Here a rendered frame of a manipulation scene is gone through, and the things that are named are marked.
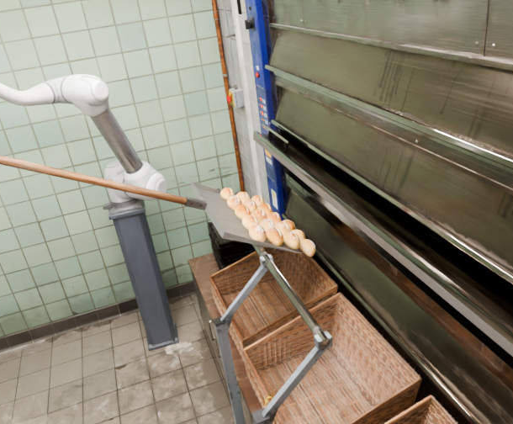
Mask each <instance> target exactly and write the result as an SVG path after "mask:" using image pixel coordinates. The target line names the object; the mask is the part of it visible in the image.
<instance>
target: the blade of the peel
mask: <svg viewBox="0 0 513 424"><path fill-rule="evenodd" d="M190 188H191V189H192V190H193V192H194V194H195V196H196V197H197V199H201V200H204V201H206V203H207V206H206V209H205V212H206V213H207V215H208V217H209V218H210V219H211V221H212V223H213V224H214V226H215V228H216V230H217V231H218V232H219V234H220V235H221V237H222V238H223V239H227V240H232V241H240V242H245V243H249V244H253V245H258V246H266V247H271V248H275V249H279V250H284V251H289V252H297V253H301V254H302V252H301V251H300V250H299V249H297V250H294V249H292V248H290V247H288V246H287V245H285V243H283V244H282V245H281V246H275V245H273V244H272V243H271V242H270V241H269V240H268V239H267V238H266V240H265V241H264V242H261V241H256V240H253V239H252V238H251V237H250V235H249V230H247V228H245V226H243V224H242V220H241V219H240V218H238V217H237V216H236V215H235V211H234V210H232V209H231V208H230V207H229V206H228V204H227V201H225V200H224V199H222V198H221V196H220V192H221V191H220V190H218V189H215V188H211V187H208V186H205V185H202V184H199V183H195V182H191V185H190Z"/></svg>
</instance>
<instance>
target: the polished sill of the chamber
mask: <svg viewBox="0 0 513 424"><path fill-rule="evenodd" d="M285 176H286V179H287V180H288V181H289V182H290V183H291V184H292V185H294V186H295V187H296V189H298V191H300V193H302V194H303V195H304V196H305V197H306V198H307V199H309V200H310V201H311V202H312V203H313V204H314V205H315V206H316V207H318V208H319V209H320V210H321V211H322V212H323V213H324V214H326V215H327V216H328V217H329V218H330V219H331V220H332V221H334V222H335V223H336V224H337V225H338V226H339V227H340V228H342V229H343V230H344V231H345V232H346V233H347V234H348V235H349V236H350V237H351V238H352V239H353V240H354V241H355V242H357V243H358V244H359V245H360V246H361V247H362V248H363V249H364V250H366V251H367V252H368V253H369V254H370V255H371V256H372V257H374V258H375V259H376V260H377V261H378V262H379V263H380V264H382V265H383V266H384V267H385V268H386V269H387V270H388V271H390V272H391V273H392V274H393V275H394V276H395V277H396V278H397V279H398V280H399V281H400V282H401V283H402V284H403V285H405V286H406V287H407V288H408V289H409V290H410V291H411V292H412V293H414V294H415V295H416V296H417V297H418V298H419V299H421V300H422V301H423V302H424V303H425V304H426V305H427V306H429V307H430V308H431V309H432V310H433V311H434V312H435V313H436V314H438V315H439V316H440V317H441V318H442V319H443V320H444V321H445V322H446V323H447V324H448V325H449V326H450V327H451V328H453V329H454V330H455V331H456V332H457V333H458V334H459V335H461V336H462V337H463V338H464V339H465V340H466V341H467V342H469V343H470V344H471V345H472V346H473V347H474V348H475V349H477V350H478V351H479V352H480V353H481V354H482V355H483V356H484V357H486V358H487V359H488V360H489V361H490V362H491V363H492V364H493V365H494V366H495V367H496V368H497V369H498V370H499V371H501V372H502V373H503V374H504V375H505V376H506V377H507V378H509V379H510V380H511V381H512V382H513V357H512V356H511V355H510V354H509V353H508V352H507V351H506V350H505V349H503V348H502V347H501V346H500V345H498V344H497V343H496V342H495V341H493V340H492V339H491V338H490V337H488V336H487V335H486V334H485V333H484V332H482V331H481V330H480V329H479V328H478V327H476V325H474V324H473V323H472V322H471V321H470V320H469V319H467V318H466V317H465V316H464V315H462V314H461V313H460V312H459V311H458V310H456V309H455V308H454V307H453V306H451V305H450V304H449V303H448V302H446V301H445V300H444V299H443V298H442V297H441V296H440V295H439V294H437V293H436V292H435V291H434V290H433V289H431V288H430V287H429V286H428V285H426V284H425V283H424V282H423V281H422V280H420V279H419V278H418V277H417V276H415V275H414V274H413V273H412V272H411V271H410V270H409V269H408V268H406V267H405V266H404V265H403V264H402V263H400V262H399V261H398V260H397V259H395V258H394V257H393V256H392V255H390V254H389V253H388V252H387V251H385V250H384V249H383V248H382V247H381V246H380V245H379V244H378V243H377V242H376V241H374V240H373V239H372V238H371V237H369V236H368V235H367V234H366V233H364V232H363V231H362V230H361V229H359V228H358V227H357V226H356V225H354V224H353V223H352V222H351V221H350V220H349V219H348V218H347V217H346V216H344V215H343V214H342V213H341V212H339V211H338V210H337V209H336V208H334V207H333V206H332V205H331V204H330V203H328V202H327V201H326V200H325V199H323V198H322V197H321V196H320V195H319V194H317V193H316V192H315V191H314V190H313V189H312V188H311V187H310V186H308V185H307V184H306V183H305V182H303V181H302V180H301V179H300V178H298V177H297V176H296V175H295V174H294V173H292V172H291V171H289V172H285Z"/></svg>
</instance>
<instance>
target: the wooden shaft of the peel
mask: <svg viewBox="0 0 513 424"><path fill-rule="evenodd" d="M0 164H1V165H5V166H10V167H16V168H20V169H24V170H28V171H32V172H39V173H44V174H47V175H51V176H55V177H59V178H66V179H71V180H74V181H78V182H82V183H89V184H93V185H97V186H101V187H105V188H112V189H116V190H120V191H124V192H128V193H135V194H139V195H143V196H147V197H151V198H155V199H162V200H166V201H170V202H174V203H178V204H186V202H187V198H184V197H181V196H177V195H173V194H169V193H163V192H158V191H155V190H151V189H147V188H140V187H136V186H133V185H129V184H125V183H118V182H115V181H110V180H107V179H102V178H96V177H92V176H88V175H84V174H81V173H76V172H70V171H66V170H62V169H58V168H54V167H47V166H44V165H40V164H36V163H33V162H26V161H21V160H18V159H13V158H10V157H6V156H0Z"/></svg>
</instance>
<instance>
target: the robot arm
mask: <svg viewBox="0 0 513 424"><path fill-rule="evenodd" d="M108 97H109V88H108V85H107V83H106V82H105V81H104V80H102V79H101V78H99V77H95V76H93V75H87V74H76V75H70V76H65V77H59V78H55V79H52V80H49V81H47V82H43V83H41V84H39V85H37V86H35V87H32V88H31V89H29V90H26V91H17V90H14V89H12V88H10V87H7V86H5V85H3V84H1V83H0V99H3V100H5V101H7V102H9V103H12V104H15V105H19V106H34V105H46V104H53V103H70V104H74V105H75V106H76V107H78V108H79V109H80V110H81V111H82V112H83V113H84V114H85V115H87V116H89V117H90V118H91V119H92V121H93V123H94V124H95V125H96V127H97V128H98V130H99V132H100V133H101V135H102V136H103V138H104V139H105V140H106V142H107V144H108V146H109V147H110V149H111V150H112V152H113V153H114V154H115V156H116V157H117V159H118V160H116V161H112V162H110V163H108V164H107V166H106V167H105V169H104V179H107V180H110V181H115V182H118V183H125V184H129V185H133V186H136V187H140V188H147V189H151V190H155V191H158V192H163V193H165V192H166V190H167V181H166V179H165V178H164V177H163V176H162V175H161V174H160V173H159V172H157V171H156V170H155V169H154V168H153V167H152V166H151V165H150V164H149V163H148V162H145V161H142V160H141V159H140V158H139V156H138V154H137V153H136V151H135V149H134V147H133V146H132V145H131V143H130V141H129V139H128V138H127V136H126V134H125V133H124V131H123V130H122V128H121V126H120V125H119V123H118V121H117V119H116V118H115V117H114V115H113V113H112V111H111V110H110V108H109V106H108ZM107 191H108V195H109V197H110V200H111V202H110V203H108V204H105V205H103V210H105V209H111V211H110V214H111V215H116V214H119V213H124V212H127V211H131V210H135V209H142V208H143V206H142V204H141V201H140V200H141V199H142V200H155V198H151V197H147V196H143V195H139V194H135V193H128V192H124V191H120V190H116V189H112V188H107Z"/></svg>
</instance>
